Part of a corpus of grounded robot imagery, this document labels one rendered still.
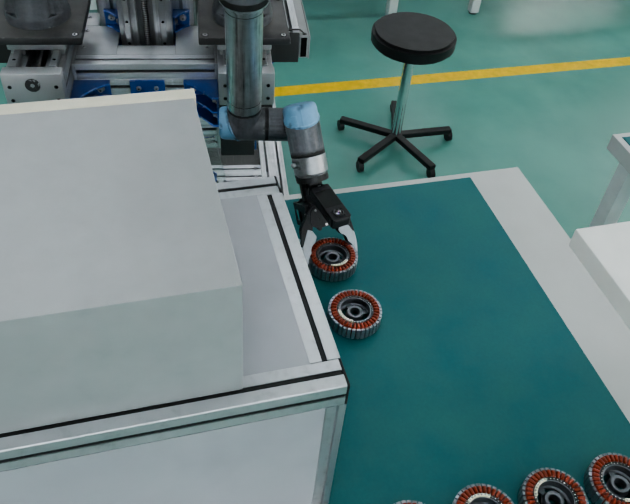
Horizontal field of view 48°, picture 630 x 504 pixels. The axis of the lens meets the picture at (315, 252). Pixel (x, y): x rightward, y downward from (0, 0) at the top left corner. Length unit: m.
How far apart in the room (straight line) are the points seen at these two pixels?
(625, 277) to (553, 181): 2.22
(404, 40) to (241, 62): 1.47
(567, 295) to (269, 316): 0.85
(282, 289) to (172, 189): 0.25
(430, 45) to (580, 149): 1.01
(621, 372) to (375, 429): 0.54
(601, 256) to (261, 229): 0.51
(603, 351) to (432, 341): 0.36
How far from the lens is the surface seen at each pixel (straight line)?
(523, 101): 3.74
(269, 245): 1.10
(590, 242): 1.09
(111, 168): 0.93
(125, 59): 1.90
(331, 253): 1.57
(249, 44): 1.44
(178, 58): 1.89
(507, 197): 1.87
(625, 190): 2.30
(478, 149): 3.32
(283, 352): 0.96
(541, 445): 1.40
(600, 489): 1.36
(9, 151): 0.98
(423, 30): 2.96
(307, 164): 1.50
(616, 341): 1.63
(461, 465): 1.34
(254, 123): 1.58
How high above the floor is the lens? 1.89
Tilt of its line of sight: 45 degrees down
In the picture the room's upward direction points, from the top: 6 degrees clockwise
